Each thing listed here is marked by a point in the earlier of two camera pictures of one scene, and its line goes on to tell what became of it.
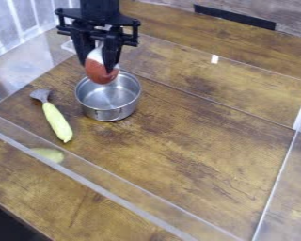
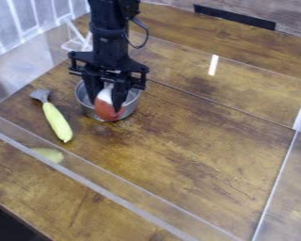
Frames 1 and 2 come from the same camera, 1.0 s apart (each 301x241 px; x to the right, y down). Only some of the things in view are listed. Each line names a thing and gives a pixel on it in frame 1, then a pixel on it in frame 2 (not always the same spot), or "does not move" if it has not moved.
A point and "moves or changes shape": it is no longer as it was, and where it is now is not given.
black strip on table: [256, 22] does not move
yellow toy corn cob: [57, 123] does not move
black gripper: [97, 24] -> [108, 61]
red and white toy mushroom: [96, 68] moves or changes shape
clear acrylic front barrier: [49, 196] does not move
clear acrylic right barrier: [286, 221] does not move
